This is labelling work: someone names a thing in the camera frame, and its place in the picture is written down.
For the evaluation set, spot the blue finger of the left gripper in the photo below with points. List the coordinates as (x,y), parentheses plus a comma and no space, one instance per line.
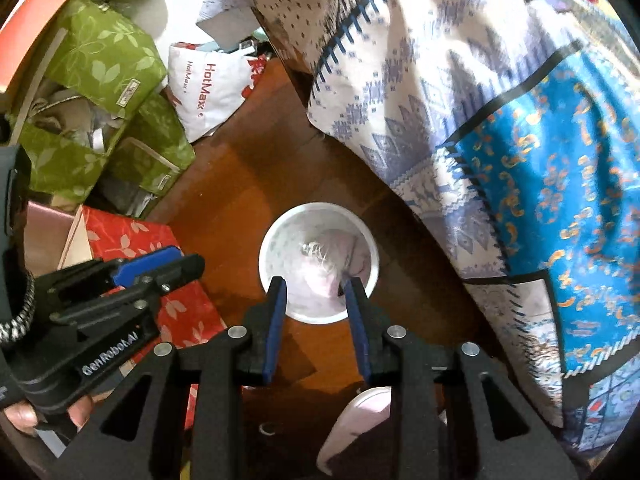
(126,273)
(147,290)

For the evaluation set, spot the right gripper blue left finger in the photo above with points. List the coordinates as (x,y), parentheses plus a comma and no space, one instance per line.
(277,299)

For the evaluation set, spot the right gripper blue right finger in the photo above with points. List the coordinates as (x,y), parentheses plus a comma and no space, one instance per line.
(356,302)

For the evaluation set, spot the white round trash bin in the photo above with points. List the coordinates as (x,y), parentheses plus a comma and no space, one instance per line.
(315,247)

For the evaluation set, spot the pink slipper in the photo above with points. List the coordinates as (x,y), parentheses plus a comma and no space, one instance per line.
(367,410)

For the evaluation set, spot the green leaf-pattern bag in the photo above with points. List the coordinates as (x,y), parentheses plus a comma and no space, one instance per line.
(91,118)

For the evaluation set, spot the white HotMax bag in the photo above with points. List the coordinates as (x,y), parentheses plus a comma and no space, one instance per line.
(207,87)

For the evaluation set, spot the blue patchwork bed sheet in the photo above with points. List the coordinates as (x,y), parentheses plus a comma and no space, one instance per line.
(510,128)

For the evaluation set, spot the orange box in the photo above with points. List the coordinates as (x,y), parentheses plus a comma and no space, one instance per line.
(20,31)

